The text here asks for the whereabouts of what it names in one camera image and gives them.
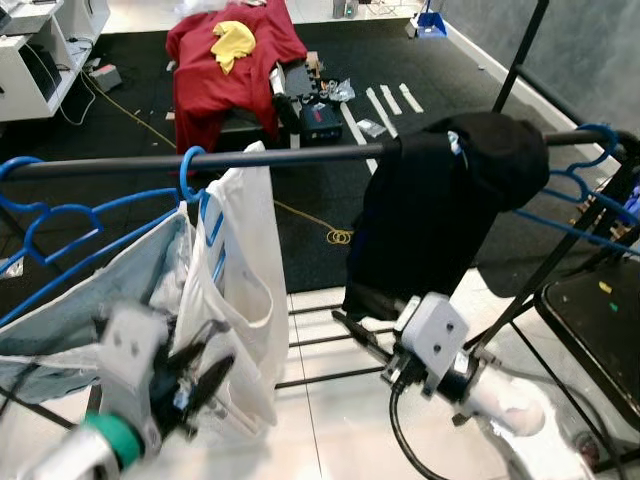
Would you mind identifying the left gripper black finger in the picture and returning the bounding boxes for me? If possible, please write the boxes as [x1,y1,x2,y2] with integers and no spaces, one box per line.
[165,338,227,377]
[186,355,240,421]

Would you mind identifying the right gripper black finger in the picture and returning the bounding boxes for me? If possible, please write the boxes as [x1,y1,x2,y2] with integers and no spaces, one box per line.
[331,310,401,365]

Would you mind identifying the white garment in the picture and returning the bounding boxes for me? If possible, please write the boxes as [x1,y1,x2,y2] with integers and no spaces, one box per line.
[150,140,291,441]

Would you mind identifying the black floor mat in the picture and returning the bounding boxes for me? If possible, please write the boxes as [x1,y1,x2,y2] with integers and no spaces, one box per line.
[0,20,640,296]

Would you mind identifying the light blue shorts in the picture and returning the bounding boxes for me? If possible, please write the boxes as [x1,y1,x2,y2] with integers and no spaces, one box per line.
[0,210,196,381]

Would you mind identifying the black folding chair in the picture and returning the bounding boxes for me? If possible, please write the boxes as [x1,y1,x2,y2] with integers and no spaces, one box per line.
[535,262,640,471]

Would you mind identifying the black garment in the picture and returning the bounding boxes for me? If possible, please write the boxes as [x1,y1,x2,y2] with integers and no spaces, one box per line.
[343,112,551,321]

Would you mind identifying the black metal clothes rack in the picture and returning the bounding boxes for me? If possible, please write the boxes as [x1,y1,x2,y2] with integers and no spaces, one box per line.
[0,0,640,471]

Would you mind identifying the black equipment case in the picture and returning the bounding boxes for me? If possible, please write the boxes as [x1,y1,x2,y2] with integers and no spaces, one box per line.
[270,60,346,146]

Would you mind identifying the red cloth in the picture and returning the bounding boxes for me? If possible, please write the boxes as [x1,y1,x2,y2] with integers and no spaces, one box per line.
[165,0,309,151]

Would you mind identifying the small grey box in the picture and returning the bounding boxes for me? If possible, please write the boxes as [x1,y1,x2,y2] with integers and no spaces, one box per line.
[90,63,123,93]

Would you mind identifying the yellow cloth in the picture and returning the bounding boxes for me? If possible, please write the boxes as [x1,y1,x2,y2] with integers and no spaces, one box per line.
[210,20,259,76]

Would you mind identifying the blue dustpan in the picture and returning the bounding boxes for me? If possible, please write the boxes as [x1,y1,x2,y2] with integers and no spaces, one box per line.
[415,0,451,39]

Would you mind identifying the white cabinet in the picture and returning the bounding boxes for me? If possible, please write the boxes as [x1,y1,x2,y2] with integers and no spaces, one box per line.
[0,0,111,121]

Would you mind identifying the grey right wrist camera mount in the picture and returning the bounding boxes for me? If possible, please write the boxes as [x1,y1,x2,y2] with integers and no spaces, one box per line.
[398,293,471,386]

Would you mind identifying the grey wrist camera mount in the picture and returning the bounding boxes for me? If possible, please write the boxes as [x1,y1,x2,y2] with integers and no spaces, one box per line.
[95,303,171,416]
[398,293,471,386]

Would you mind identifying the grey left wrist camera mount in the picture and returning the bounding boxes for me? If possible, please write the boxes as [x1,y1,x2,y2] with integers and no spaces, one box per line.
[95,303,171,416]

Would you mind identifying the yellow cord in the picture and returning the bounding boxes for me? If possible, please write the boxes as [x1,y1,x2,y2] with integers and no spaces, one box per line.
[85,75,353,246]

